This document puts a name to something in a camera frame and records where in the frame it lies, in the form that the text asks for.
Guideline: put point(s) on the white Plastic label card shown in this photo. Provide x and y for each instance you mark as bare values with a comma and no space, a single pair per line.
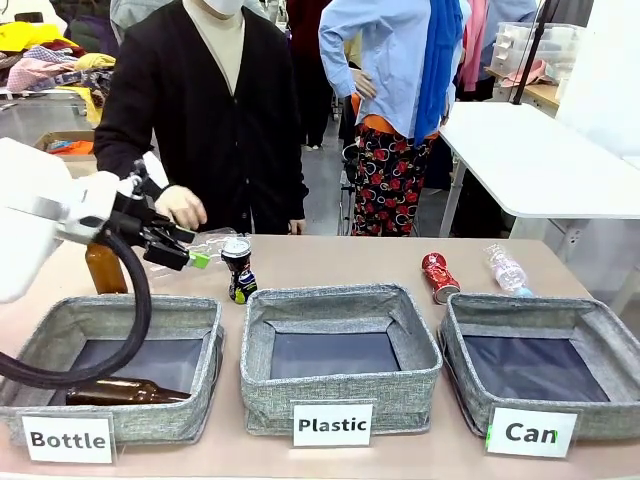
332,425

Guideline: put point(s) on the wooden workbench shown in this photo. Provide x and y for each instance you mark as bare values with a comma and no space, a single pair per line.
542,95

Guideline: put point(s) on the yellow cloth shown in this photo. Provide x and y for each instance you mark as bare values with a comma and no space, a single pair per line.
30,36

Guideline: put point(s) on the orange garment on mannequin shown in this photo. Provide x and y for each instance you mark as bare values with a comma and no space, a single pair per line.
380,124

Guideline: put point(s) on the person's left forearm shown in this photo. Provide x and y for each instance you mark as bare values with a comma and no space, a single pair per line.
296,185

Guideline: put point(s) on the white Bottle label card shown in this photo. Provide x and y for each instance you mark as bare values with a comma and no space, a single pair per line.
67,439

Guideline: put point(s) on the person's left hand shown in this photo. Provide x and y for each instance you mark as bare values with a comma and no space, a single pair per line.
298,226

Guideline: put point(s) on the grey basket labelled Can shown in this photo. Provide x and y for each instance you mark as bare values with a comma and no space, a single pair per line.
600,417

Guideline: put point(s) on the person in dark trousers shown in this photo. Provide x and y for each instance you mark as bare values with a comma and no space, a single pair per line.
310,75

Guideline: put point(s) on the person's right forearm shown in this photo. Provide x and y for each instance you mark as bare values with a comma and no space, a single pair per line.
120,155

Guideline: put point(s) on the pink checked cloth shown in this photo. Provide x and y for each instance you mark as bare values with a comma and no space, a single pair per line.
35,70

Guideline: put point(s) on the large clear plastic bottle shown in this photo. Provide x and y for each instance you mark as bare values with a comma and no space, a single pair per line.
215,240

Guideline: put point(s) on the blue scarf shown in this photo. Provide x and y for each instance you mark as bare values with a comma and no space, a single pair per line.
437,65

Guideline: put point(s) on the white face mask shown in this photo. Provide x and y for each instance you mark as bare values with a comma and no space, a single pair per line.
225,5

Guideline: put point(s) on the crushed black blue can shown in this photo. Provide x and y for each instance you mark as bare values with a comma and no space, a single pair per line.
240,270

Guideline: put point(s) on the white folding table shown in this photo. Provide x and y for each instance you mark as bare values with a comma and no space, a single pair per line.
540,160

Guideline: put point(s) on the black red floral skirt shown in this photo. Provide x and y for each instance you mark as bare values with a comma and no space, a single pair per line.
390,185

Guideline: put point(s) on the dark patterned cloth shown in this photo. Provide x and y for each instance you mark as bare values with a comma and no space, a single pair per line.
90,80

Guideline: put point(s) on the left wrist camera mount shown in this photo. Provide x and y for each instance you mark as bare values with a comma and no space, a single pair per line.
156,175

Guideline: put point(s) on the black pole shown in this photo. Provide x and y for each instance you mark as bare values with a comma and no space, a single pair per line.
532,55

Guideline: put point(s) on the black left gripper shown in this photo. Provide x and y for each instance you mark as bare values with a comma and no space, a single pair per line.
131,220

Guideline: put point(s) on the pink hanging garment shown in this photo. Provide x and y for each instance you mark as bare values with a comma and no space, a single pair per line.
475,40

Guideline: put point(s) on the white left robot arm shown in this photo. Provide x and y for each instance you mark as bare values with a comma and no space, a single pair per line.
30,200

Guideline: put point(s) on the crushed red can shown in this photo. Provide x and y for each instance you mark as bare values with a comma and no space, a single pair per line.
440,277

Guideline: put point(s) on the clear plastic storage boxes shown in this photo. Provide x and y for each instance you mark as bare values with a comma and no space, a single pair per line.
535,45

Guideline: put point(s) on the white Can label card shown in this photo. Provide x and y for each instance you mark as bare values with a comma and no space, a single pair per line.
530,432

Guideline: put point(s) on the light blue mannequin shirt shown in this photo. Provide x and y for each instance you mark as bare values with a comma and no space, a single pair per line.
385,50

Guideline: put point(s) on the cardboard box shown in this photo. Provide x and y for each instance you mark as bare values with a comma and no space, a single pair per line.
60,137

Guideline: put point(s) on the grey basket labelled Bottle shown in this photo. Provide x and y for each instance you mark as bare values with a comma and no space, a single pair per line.
165,420

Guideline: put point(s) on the mannequin hand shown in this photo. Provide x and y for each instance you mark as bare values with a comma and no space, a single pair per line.
365,84

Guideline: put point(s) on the grey basket labelled Plastic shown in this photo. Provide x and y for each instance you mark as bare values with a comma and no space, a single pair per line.
340,395

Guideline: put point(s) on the orange cloth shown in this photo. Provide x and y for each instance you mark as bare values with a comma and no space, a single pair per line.
75,146

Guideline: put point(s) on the person's right hand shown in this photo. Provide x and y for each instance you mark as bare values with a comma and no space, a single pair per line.
181,206

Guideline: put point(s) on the person in black cardigan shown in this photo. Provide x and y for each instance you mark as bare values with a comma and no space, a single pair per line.
220,130

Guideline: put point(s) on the brown glass bottle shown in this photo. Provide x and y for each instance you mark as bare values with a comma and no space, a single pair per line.
105,275
125,392

